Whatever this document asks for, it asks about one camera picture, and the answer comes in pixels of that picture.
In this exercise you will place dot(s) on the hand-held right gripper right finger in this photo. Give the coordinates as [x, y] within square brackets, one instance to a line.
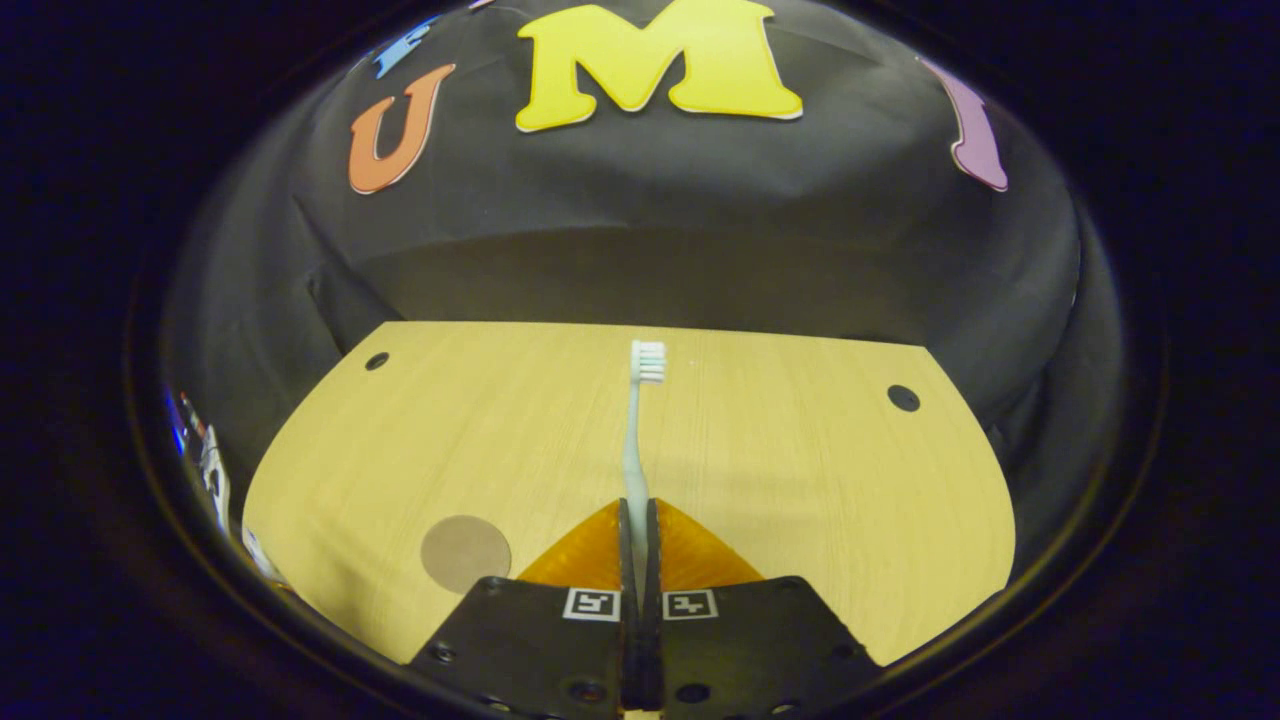
[740, 650]

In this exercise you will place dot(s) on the round brown coaster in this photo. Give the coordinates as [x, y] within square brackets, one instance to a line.
[462, 552]

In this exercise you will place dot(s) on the computer monitor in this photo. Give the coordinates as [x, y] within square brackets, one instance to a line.
[178, 430]

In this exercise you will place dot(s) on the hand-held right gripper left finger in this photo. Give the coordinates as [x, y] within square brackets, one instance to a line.
[540, 650]

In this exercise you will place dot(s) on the pale green toothbrush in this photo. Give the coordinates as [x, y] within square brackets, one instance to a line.
[634, 450]

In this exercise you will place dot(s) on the light wooden desktop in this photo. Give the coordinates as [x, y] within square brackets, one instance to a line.
[800, 480]

